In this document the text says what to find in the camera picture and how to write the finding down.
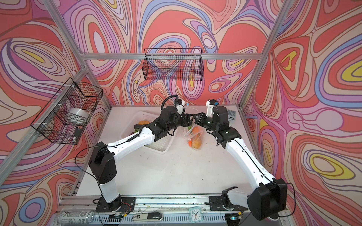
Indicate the black wire basket back wall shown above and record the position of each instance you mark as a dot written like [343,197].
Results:
[173,64]

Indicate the green circuit board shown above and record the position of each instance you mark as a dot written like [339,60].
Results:
[115,218]

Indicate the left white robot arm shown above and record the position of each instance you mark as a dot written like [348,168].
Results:
[105,156]

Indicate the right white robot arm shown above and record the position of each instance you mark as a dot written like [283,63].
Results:
[269,195]

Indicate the silver drink can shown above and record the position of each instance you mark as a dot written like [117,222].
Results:
[75,217]

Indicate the small teal alarm clock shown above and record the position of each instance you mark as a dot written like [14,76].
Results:
[195,215]

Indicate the grey calculator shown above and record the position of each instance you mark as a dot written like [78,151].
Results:
[231,115]

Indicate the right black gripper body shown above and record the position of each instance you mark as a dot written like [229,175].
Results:
[206,122]

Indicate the aluminium frame post left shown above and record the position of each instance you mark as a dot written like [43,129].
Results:
[85,71]

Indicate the black wire basket wall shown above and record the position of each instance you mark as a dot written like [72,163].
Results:
[53,125]
[173,64]

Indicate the black white remote device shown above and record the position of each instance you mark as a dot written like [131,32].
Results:
[144,217]

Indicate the clear zip top bag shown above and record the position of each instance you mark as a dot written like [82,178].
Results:
[188,133]

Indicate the black wire basket left wall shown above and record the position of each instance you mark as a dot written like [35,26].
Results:
[53,125]

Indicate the silver tape roll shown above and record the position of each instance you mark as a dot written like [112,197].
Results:
[76,116]

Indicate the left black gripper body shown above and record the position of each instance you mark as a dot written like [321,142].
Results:
[184,121]

